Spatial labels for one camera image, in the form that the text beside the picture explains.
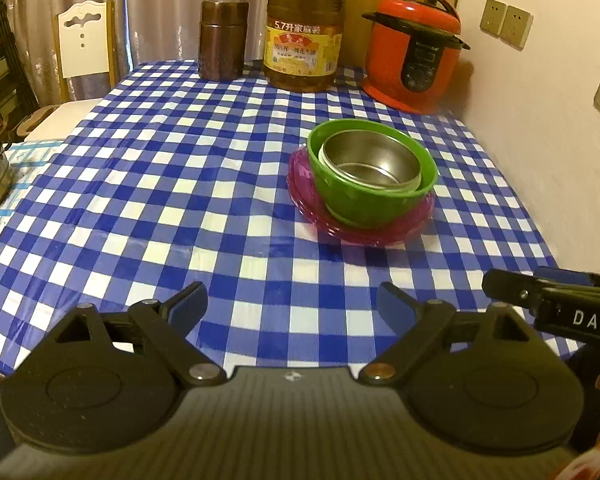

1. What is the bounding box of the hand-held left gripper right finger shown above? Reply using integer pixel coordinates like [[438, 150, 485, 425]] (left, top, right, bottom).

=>
[[358, 281, 537, 388]]

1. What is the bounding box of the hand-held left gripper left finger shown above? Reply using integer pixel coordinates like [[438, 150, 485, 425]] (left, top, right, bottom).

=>
[[47, 281, 228, 388]]

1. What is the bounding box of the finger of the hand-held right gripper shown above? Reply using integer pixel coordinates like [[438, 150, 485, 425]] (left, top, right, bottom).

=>
[[481, 268, 543, 317], [534, 266, 600, 287]]

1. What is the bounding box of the green plastic bowl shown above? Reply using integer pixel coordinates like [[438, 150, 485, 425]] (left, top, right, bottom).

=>
[[307, 119, 439, 228]]

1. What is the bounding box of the stainless steel bowl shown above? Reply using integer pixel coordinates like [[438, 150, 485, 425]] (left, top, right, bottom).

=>
[[318, 130, 423, 195]]

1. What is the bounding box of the blue white checkered tablecloth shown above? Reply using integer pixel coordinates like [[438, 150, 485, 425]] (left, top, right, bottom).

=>
[[0, 60, 588, 376]]

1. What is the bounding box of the red white cloth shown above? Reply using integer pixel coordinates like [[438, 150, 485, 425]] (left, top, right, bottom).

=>
[[555, 447, 600, 480]]

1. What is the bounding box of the light blue cloth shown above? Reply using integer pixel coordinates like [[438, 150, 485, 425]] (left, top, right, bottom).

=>
[[0, 140, 66, 281]]

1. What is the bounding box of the red electric pressure cooker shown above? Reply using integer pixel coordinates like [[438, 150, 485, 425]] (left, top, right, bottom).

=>
[[361, 0, 472, 115]]

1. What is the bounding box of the brown metal canister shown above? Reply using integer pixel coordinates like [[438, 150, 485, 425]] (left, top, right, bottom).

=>
[[198, 0, 251, 81]]

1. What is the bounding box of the white wooden chair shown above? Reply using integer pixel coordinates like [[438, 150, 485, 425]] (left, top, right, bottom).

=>
[[15, 1, 118, 136]]

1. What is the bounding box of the large cooking oil bottle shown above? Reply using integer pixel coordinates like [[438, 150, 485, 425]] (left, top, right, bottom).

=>
[[262, 0, 349, 93]]

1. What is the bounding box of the sheer grey curtain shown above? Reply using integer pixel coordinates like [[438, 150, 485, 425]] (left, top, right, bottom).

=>
[[10, 0, 276, 106]]

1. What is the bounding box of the dark wooden shelf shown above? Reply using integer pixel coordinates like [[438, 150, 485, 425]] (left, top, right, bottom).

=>
[[0, 0, 41, 131]]

